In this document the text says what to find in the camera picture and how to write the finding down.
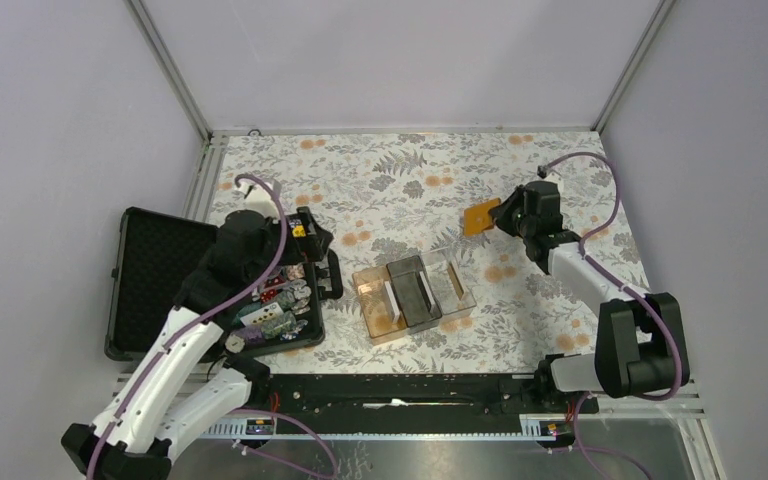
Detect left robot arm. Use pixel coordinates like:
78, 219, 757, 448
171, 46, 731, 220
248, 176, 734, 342
61, 207, 339, 479

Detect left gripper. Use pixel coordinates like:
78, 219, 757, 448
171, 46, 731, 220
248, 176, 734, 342
246, 206, 333, 284

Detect purple cable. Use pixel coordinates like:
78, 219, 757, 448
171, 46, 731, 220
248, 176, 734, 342
537, 151, 685, 480
85, 173, 340, 480

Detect white card stack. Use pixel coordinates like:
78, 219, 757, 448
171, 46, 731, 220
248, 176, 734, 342
383, 281, 402, 324

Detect tan leather card holder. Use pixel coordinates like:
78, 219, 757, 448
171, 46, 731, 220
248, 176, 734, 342
462, 198, 501, 237

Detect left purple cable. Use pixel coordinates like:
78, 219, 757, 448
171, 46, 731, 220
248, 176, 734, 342
85, 173, 340, 480

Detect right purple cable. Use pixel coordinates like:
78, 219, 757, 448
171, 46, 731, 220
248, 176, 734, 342
537, 151, 685, 480

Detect amber transparent card box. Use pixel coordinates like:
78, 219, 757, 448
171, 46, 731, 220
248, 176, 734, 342
352, 266, 408, 345

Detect black card stack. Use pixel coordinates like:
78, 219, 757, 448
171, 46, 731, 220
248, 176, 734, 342
417, 270, 438, 317

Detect black poker chip case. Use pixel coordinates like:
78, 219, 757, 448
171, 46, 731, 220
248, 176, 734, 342
104, 207, 344, 362

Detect smoky black card box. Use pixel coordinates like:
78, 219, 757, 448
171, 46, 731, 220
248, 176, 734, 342
386, 255, 441, 333

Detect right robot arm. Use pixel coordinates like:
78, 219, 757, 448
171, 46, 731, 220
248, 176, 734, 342
488, 181, 690, 412

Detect floral table mat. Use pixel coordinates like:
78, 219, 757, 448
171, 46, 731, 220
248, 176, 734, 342
209, 132, 648, 373

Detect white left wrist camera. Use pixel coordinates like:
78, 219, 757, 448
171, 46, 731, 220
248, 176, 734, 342
234, 176, 279, 218

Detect clear transparent card box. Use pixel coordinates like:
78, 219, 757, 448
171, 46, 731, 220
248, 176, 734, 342
421, 249, 476, 322

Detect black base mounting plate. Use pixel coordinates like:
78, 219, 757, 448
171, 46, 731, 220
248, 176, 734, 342
243, 374, 599, 436

